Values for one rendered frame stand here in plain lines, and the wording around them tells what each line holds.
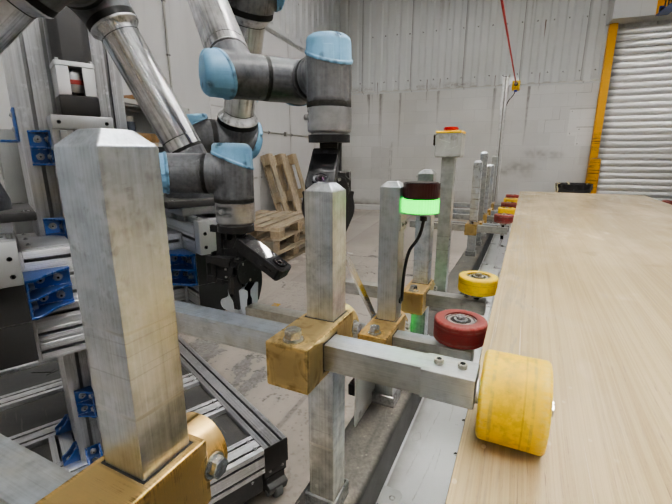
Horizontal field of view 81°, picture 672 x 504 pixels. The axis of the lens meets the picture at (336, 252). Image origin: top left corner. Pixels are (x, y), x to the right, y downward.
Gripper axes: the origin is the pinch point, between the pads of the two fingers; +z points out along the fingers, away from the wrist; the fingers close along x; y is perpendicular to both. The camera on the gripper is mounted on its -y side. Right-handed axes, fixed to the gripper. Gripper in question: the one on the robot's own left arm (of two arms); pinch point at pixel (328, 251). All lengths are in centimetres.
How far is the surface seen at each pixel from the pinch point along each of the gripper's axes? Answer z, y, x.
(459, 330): 8.4, -12.5, -20.8
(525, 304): 8.8, 0.1, -34.8
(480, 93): -125, 752, -208
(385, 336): 11.7, -8.7, -10.2
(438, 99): -117, 770, -132
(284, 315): 13.0, 0.9, 8.6
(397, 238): -3.2, -2.5, -11.9
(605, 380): 8.5, -24.0, -35.1
